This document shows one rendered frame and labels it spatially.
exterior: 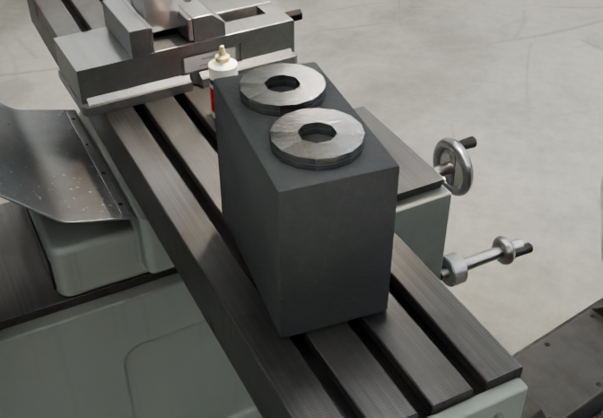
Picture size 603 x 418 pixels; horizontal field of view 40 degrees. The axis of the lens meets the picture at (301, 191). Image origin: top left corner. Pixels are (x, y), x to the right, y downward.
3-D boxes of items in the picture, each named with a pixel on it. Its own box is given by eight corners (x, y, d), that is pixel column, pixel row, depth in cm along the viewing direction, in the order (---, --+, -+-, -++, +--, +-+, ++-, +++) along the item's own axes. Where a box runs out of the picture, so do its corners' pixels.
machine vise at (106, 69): (258, 27, 142) (256, -35, 136) (300, 63, 132) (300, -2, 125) (56, 74, 129) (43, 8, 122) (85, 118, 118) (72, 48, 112)
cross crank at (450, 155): (450, 169, 170) (457, 121, 163) (485, 201, 162) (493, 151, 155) (384, 191, 164) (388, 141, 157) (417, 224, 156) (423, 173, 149)
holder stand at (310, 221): (314, 194, 104) (316, 48, 92) (389, 311, 87) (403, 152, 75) (221, 214, 100) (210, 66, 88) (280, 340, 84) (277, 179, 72)
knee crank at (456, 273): (519, 242, 166) (524, 219, 162) (539, 260, 162) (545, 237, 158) (428, 276, 158) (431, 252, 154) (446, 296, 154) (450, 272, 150)
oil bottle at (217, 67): (233, 105, 121) (229, 36, 115) (244, 117, 118) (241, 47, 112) (207, 111, 120) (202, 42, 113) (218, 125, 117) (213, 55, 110)
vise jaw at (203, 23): (194, 5, 132) (192, -19, 130) (226, 35, 124) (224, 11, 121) (159, 13, 130) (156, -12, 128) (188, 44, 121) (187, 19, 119)
